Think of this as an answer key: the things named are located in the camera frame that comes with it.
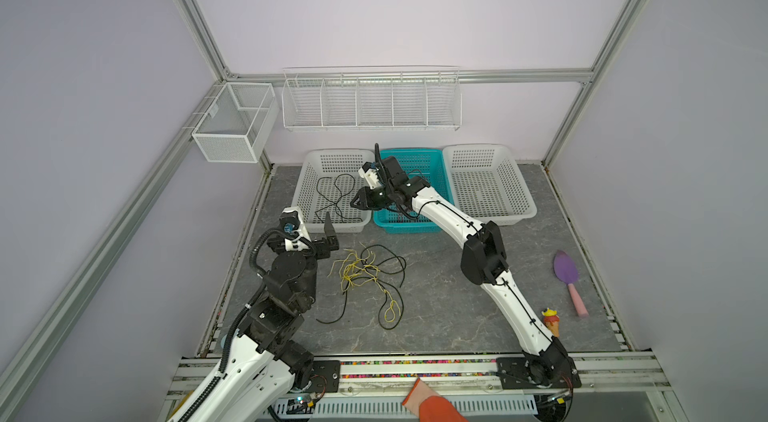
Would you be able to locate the orange red glove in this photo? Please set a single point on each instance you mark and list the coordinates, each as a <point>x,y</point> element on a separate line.
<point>425,403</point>

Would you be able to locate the left white plastic basket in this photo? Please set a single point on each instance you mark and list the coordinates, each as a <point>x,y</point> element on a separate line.
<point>327,183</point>

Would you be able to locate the white wire wall shelf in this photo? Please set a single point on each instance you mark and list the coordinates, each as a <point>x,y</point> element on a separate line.
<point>372,98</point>

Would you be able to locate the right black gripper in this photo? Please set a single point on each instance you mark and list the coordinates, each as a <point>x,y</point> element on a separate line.
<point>365,200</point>

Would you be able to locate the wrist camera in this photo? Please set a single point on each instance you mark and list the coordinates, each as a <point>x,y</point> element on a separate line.
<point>295,233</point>
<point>369,173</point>

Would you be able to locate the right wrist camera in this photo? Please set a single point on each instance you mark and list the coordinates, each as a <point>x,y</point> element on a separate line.
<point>369,173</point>

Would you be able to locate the toy ice cream cone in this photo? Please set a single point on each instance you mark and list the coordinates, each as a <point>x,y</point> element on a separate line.
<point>551,320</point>

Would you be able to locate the purple plastic spoon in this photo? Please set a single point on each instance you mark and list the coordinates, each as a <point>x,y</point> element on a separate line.
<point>566,271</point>

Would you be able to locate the white plastic basket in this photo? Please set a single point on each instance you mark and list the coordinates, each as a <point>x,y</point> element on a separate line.
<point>327,183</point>
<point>487,184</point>

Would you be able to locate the colourful bead strip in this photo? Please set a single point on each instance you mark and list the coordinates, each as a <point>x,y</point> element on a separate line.
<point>418,368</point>

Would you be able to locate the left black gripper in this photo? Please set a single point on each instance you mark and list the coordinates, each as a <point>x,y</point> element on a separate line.
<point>323,248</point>

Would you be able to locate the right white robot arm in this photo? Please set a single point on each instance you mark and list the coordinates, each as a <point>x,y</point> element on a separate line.
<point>483,262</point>

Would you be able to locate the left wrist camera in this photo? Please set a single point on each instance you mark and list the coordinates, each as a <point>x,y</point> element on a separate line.
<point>295,233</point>

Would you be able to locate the white mesh wall box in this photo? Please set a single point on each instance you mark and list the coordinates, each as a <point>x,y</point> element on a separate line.
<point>237,123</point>

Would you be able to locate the right white plastic basket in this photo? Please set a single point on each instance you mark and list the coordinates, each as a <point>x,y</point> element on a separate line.
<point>487,184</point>

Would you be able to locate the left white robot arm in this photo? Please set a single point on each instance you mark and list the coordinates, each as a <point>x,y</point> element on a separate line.
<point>260,362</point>

